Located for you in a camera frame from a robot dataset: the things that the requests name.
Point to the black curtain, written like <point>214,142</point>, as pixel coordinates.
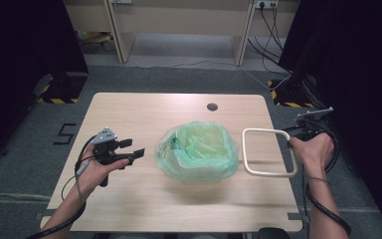
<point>20,49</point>
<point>361,66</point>

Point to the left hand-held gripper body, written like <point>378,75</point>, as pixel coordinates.
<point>107,151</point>

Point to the white wall socket with plugs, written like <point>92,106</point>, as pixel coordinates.
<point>267,3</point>

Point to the green plastic bag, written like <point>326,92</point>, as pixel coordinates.
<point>195,156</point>

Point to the yellow cloth under desk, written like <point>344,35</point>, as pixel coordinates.
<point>97,37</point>

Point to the cream bin rim frame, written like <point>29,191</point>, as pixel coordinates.
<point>265,129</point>

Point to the black stand base striped tape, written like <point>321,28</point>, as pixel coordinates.
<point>291,91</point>
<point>64,89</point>

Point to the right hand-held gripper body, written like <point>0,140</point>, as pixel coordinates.
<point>311,129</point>

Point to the person's left hand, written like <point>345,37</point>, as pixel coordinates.
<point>91,176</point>

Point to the long beige desk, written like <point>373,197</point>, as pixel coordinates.
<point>179,20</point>

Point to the person's right hand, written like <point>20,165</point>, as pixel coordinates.
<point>315,154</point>

